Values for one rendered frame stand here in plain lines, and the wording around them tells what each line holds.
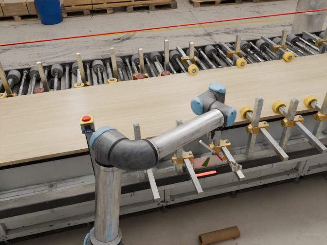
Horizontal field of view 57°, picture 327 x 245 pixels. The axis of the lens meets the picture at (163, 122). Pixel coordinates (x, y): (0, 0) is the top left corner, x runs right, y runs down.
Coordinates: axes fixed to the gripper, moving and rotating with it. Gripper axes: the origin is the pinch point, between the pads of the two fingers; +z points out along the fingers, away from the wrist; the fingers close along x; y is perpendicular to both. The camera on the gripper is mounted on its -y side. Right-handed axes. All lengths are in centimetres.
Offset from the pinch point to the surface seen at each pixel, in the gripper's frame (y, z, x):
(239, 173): 12.3, 12.7, -18.8
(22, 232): -133, 83, 28
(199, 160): -3.3, 20.9, 5.6
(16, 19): -216, 94, 606
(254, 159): 36.2, 28.7, 4.6
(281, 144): 57, 22, 7
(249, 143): 31.9, 15.4, 6.7
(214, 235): 8, 91, -7
